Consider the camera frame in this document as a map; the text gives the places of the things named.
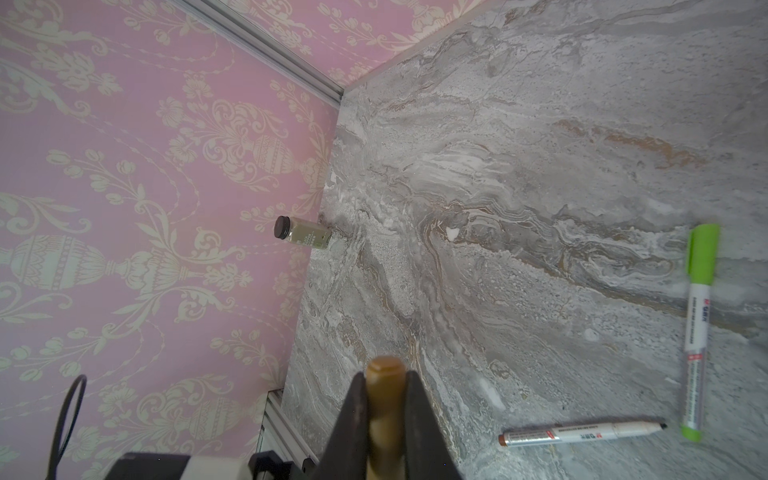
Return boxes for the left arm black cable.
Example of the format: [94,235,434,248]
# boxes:
[44,374,89,480]

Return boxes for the white pen red label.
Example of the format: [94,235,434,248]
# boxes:
[498,421,667,447]

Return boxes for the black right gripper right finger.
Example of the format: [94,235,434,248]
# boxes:
[404,371,462,480]

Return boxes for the small jar black lid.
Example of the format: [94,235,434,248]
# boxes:
[273,216,332,249]

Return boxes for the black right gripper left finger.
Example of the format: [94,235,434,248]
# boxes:
[311,372,368,480]

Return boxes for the white pen green end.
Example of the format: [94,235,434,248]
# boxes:
[681,224,720,442]

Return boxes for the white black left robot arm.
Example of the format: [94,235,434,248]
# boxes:
[105,451,316,480]

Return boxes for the aluminium corner frame post left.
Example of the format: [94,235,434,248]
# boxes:
[174,0,344,108]

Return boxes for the brown pen cap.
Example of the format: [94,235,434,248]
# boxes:
[365,356,406,479]

